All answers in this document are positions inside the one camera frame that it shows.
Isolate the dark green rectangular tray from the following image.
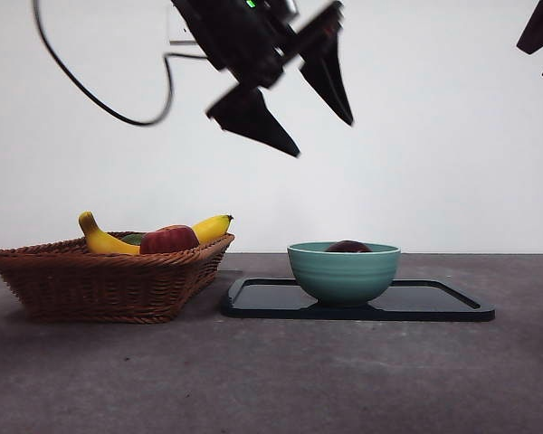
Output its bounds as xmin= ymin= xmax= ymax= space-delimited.
xmin=221 ymin=276 xmax=497 ymax=322

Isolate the brown wicker basket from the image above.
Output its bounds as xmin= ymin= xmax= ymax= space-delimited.
xmin=0 ymin=231 xmax=235 ymax=325

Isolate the dark red plum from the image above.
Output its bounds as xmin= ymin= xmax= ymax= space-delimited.
xmin=324 ymin=240 xmax=373 ymax=253

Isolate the yellow banana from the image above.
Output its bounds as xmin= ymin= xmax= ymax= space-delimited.
xmin=78 ymin=211 xmax=234 ymax=256

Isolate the red apple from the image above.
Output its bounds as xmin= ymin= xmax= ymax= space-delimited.
xmin=138 ymin=224 xmax=201 ymax=255

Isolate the teal ribbed bowl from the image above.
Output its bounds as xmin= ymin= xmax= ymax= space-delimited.
xmin=286 ymin=241 xmax=402 ymax=308

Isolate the black cable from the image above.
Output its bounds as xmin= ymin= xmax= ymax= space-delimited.
xmin=32 ymin=0 xmax=176 ymax=127

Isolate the white wall socket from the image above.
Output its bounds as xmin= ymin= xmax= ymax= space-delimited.
xmin=168 ymin=6 xmax=203 ymax=46

